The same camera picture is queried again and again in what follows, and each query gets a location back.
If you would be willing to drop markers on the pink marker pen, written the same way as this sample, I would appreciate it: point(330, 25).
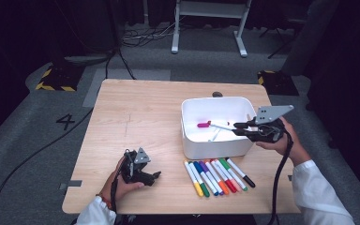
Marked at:
point(237, 187)

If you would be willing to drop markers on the purple marker pen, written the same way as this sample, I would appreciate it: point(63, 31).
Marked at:
point(203, 165)

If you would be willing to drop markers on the white plastic storage bin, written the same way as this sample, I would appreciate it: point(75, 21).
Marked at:
point(215, 150)

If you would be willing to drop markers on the light blue marker pen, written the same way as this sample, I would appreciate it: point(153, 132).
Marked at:
point(216, 135)

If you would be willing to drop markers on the grey curtain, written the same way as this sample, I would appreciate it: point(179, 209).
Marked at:
point(312, 37)

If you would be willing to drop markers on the black tripod stand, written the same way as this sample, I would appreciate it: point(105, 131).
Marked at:
point(281, 49)

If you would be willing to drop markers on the light green marker pen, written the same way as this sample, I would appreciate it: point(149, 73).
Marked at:
point(223, 162)

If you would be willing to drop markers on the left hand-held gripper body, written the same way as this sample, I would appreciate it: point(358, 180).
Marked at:
point(134, 170)

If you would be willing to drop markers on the magenta marker pen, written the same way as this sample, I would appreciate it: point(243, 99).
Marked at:
point(203, 125)

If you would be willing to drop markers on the white desk frame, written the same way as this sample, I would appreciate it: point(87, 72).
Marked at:
point(209, 9)

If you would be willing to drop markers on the yellow marker pen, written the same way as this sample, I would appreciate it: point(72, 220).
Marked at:
point(199, 190)

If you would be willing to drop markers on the person's right hand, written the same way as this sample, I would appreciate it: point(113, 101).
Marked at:
point(293, 146)

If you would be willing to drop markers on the orange marker pen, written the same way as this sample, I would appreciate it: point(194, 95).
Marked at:
point(223, 188)

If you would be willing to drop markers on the black yellow striped base plate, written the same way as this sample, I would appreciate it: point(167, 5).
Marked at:
point(59, 78)
point(278, 82)

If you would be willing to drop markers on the dark green marker pen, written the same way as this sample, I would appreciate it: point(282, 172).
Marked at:
point(205, 190)

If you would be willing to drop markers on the person's left hand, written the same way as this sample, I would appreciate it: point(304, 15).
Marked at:
point(122, 187)

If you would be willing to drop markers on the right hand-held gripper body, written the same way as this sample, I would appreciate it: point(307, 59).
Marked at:
point(267, 131)

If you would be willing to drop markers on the brown marker pen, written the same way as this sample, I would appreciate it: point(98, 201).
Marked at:
point(222, 127)

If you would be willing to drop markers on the grey stand base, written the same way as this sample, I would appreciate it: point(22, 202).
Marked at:
point(87, 59)

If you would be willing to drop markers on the grey tape strip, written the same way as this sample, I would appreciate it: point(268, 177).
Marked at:
point(74, 183)

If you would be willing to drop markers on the black marker pen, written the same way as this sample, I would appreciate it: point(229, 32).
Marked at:
point(249, 182)

